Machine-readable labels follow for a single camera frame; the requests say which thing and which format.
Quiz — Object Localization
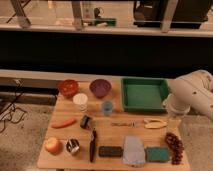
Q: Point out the teal green sponge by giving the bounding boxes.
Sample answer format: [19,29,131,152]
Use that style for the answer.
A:
[146,147,170,162]

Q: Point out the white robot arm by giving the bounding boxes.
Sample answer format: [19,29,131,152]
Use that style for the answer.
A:
[164,70,213,133]

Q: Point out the purple bowl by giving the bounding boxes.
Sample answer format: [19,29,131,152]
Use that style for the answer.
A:
[89,79,111,98]

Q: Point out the red bowl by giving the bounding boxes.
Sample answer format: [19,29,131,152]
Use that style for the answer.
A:
[58,79,79,98]

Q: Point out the dark red grape bunch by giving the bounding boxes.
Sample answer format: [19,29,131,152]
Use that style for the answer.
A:
[165,132,184,165]

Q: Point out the yellow banana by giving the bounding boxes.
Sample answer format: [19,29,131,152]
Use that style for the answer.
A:
[144,119,167,129]

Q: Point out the green plastic tray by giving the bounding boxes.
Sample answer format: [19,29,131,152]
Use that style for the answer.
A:
[121,78,170,113]

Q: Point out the light blue cloth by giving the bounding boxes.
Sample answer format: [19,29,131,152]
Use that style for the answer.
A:
[123,136,145,167]

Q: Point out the small blue cup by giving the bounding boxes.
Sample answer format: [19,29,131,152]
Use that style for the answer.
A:
[101,101,113,116]

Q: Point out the dark rectangular block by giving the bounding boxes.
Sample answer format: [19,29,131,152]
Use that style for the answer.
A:
[98,146,123,157]

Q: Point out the small black can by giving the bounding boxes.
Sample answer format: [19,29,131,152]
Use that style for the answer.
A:
[80,115,93,130]

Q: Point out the white paper cup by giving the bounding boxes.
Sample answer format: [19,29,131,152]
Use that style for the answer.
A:
[73,93,88,112]

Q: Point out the silver metal cup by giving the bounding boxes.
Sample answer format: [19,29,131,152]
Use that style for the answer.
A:
[66,139,80,155]

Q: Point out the orange carrot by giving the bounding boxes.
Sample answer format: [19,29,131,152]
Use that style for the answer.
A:
[51,118,76,129]

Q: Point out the red apple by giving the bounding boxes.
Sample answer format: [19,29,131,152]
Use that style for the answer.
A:
[45,137,62,155]

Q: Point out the green box in background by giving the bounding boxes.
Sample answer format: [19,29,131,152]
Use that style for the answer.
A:
[95,18,117,26]

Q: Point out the black floor cables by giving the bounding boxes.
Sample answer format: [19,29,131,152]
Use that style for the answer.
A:
[0,78,28,133]

